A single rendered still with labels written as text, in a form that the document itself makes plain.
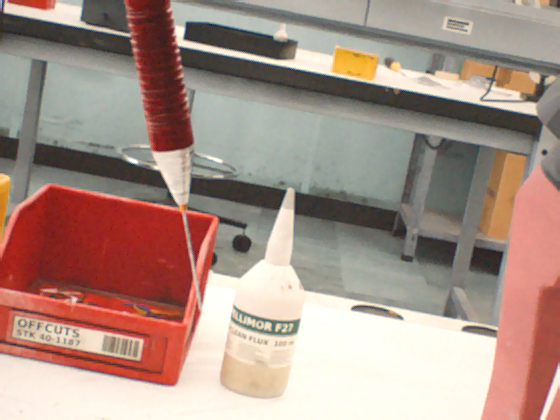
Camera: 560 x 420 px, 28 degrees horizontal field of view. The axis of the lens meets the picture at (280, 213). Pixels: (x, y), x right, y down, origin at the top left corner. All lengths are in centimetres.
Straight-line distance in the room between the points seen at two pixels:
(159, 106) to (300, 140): 441
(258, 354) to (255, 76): 203
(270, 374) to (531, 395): 33
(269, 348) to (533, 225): 35
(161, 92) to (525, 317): 11
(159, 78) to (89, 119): 448
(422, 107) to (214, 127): 221
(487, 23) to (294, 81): 44
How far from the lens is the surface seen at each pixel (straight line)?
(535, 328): 22
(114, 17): 266
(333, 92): 256
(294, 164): 470
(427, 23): 253
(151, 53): 27
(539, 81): 301
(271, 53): 268
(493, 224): 437
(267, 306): 54
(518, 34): 256
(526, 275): 21
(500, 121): 260
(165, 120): 28
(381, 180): 472
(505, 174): 434
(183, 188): 28
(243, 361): 55
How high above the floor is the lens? 95
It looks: 12 degrees down
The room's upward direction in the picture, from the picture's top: 11 degrees clockwise
